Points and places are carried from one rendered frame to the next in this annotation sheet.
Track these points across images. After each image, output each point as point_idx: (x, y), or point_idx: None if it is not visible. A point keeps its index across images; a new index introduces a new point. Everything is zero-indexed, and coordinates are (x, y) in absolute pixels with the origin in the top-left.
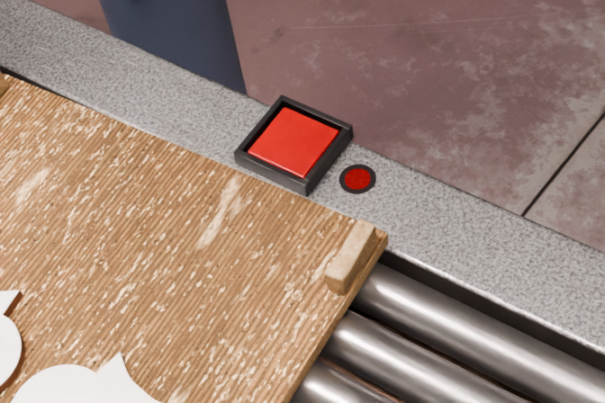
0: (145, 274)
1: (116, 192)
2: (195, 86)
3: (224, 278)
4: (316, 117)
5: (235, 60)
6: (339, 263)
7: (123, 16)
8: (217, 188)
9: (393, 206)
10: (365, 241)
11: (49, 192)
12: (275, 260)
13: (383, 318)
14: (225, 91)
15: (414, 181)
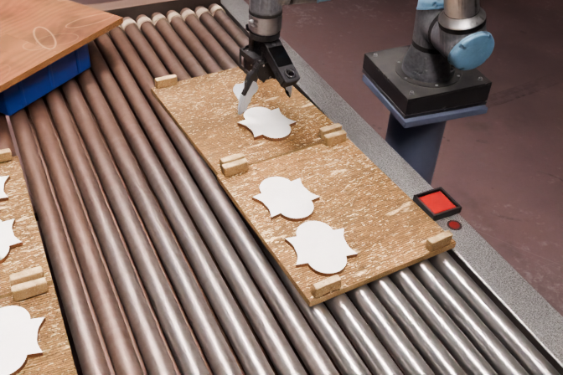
0: (364, 213)
1: (366, 187)
2: (410, 172)
3: (389, 227)
4: (450, 198)
5: None
6: (434, 238)
7: None
8: (402, 202)
9: (462, 238)
10: (446, 236)
11: (343, 176)
12: (410, 230)
13: (439, 270)
14: (420, 178)
15: (475, 235)
